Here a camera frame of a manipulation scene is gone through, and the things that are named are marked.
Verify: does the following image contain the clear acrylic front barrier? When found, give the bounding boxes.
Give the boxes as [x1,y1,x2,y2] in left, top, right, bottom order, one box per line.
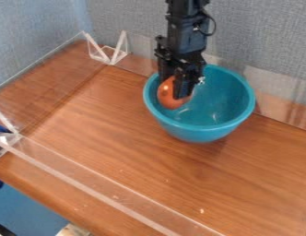
[0,112,225,236]

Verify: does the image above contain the blue plastic bowl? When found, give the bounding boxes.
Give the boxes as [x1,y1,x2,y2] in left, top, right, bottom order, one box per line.
[143,65,255,143]

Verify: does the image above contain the clear acrylic corner bracket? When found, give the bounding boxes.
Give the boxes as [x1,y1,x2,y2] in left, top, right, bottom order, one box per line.
[83,30,130,65]

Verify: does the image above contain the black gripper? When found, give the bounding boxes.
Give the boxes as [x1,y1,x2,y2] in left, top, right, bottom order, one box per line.
[154,34,207,100]

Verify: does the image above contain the clear acrylic back barrier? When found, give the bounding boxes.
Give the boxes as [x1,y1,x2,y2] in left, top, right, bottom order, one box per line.
[127,32,306,130]

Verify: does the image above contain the brown toy mushroom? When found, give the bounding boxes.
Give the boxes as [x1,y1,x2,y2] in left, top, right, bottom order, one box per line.
[157,76,191,110]

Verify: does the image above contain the clear acrylic barrier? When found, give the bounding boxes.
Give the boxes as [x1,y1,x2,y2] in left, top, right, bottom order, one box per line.
[0,112,225,236]
[0,30,86,89]
[127,32,306,130]

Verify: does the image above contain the black cable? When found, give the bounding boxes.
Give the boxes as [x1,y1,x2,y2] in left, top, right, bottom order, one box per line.
[194,8,218,37]

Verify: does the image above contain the clear acrylic left barrier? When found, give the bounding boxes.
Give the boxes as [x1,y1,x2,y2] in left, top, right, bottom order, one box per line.
[0,30,86,89]

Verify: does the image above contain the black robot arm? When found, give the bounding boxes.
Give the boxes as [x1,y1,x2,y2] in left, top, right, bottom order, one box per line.
[154,0,215,100]

